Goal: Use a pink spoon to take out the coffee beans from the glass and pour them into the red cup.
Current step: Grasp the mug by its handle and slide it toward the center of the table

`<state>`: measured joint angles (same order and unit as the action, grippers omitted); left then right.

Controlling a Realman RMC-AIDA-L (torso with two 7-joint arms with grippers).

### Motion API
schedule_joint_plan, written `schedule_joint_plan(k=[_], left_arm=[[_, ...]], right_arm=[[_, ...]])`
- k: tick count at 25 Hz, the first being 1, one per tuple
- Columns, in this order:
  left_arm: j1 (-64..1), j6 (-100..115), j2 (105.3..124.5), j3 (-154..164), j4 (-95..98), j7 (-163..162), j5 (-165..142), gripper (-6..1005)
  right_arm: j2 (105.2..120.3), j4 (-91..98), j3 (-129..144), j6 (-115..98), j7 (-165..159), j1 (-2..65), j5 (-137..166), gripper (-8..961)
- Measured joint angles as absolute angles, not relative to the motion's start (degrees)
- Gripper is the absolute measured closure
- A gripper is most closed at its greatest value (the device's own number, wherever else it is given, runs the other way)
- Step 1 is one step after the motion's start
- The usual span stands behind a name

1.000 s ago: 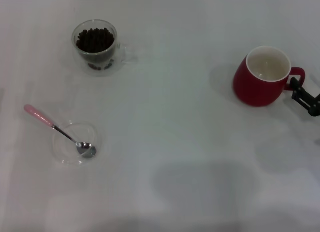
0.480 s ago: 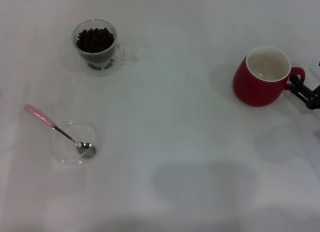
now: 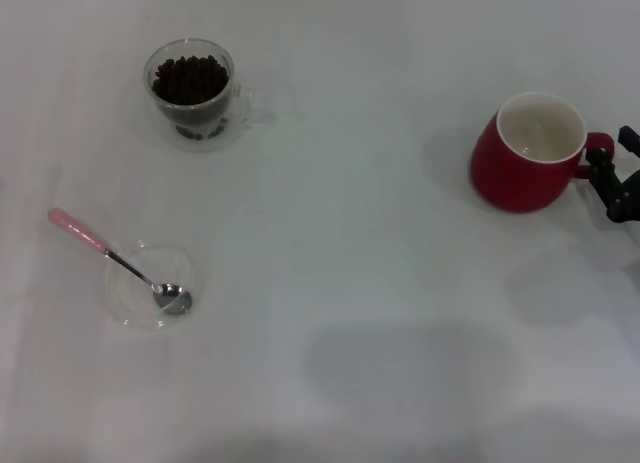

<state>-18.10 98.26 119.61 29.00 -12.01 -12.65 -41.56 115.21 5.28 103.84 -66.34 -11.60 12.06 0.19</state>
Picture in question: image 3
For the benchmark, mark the clear glass saucer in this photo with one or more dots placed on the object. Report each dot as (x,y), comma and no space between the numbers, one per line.
(135,288)

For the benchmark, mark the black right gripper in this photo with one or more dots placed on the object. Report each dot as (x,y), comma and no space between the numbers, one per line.
(627,198)

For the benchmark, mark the dark coffee beans pile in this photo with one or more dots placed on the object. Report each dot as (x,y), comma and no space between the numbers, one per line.
(190,80)

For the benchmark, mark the red ceramic mug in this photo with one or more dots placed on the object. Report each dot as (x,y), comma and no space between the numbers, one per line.
(510,175)

